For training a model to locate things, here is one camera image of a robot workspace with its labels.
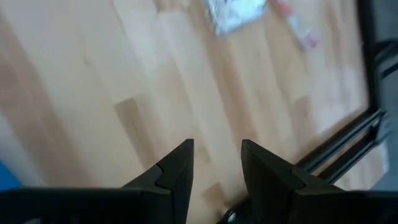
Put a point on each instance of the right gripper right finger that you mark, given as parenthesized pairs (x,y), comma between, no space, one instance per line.
(267,177)

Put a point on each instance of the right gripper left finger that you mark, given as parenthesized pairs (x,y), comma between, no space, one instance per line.
(177,168)

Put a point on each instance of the bagged red toothbrush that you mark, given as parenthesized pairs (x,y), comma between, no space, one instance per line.
(298,28)

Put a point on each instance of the small silver white packet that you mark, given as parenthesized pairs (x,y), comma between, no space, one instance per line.
(236,15)

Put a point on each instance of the blue plastic tray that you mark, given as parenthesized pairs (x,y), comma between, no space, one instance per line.
(7,179)

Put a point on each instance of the black aluminium table frame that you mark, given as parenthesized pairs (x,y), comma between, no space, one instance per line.
(368,62)

